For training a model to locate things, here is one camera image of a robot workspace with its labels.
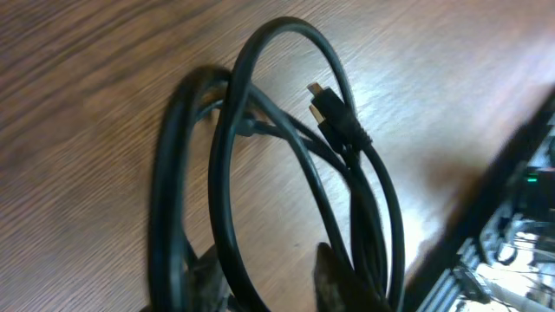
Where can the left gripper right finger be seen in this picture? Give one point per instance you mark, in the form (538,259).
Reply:
(337,289)

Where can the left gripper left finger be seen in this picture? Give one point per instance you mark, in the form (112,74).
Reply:
(179,280)

